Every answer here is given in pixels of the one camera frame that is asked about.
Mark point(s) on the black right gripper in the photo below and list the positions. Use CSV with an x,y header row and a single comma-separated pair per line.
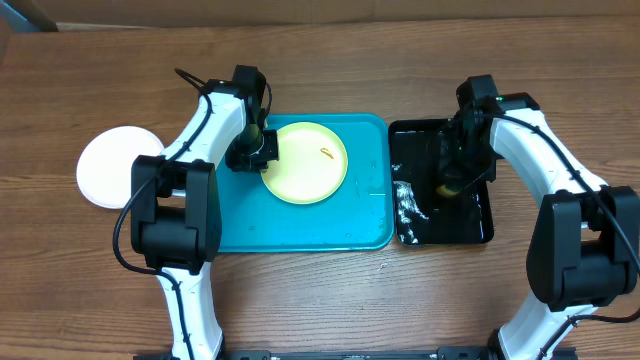
x,y
454,175

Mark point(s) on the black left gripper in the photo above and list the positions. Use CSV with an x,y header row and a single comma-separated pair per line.
x,y
237,163

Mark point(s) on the green and yellow sponge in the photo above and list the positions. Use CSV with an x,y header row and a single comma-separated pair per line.
x,y
449,190

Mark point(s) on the yellow-green round plate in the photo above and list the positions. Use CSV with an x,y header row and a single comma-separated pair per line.
x,y
312,164

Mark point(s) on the pinkish white round plate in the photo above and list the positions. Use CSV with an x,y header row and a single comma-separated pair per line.
x,y
103,171

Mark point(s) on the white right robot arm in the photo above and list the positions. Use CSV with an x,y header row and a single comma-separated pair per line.
x,y
584,251

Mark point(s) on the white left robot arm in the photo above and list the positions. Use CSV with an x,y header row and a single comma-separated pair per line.
x,y
175,211

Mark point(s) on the black rectangular tray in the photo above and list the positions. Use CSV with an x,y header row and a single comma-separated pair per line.
x,y
422,216

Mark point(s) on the teal plastic tray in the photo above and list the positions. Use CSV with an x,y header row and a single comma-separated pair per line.
x,y
358,216

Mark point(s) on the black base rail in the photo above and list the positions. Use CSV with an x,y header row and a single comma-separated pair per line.
x,y
443,353

